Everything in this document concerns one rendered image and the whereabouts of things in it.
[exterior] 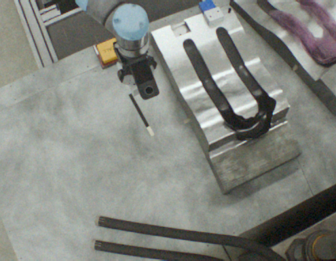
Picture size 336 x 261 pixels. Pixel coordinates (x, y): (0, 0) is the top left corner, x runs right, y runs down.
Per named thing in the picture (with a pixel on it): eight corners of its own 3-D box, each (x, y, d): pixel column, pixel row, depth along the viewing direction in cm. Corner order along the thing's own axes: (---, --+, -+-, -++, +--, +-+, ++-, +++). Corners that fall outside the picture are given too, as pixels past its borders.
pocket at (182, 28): (168, 30, 168) (168, 25, 164) (184, 24, 168) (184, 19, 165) (174, 43, 166) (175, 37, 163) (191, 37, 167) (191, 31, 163)
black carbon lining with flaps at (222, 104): (178, 44, 165) (179, 31, 155) (226, 26, 166) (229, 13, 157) (231, 151, 156) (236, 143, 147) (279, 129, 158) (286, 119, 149)
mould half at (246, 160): (151, 43, 172) (151, 25, 159) (225, 16, 175) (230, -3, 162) (222, 194, 160) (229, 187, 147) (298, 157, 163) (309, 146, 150)
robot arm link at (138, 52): (153, 44, 130) (121, 57, 129) (153, 51, 134) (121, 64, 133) (140, 18, 132) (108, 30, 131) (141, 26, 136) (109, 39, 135)
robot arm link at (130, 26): (127, -7, 121) (156, 15, 120) (129, 14, 132) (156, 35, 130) (102, 16, 120) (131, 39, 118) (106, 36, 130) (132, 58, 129)
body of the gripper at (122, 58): (140, 41, 148) (139, 21, 136) (153, 68, 146) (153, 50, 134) (113, 51, 147) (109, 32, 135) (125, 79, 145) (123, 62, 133)
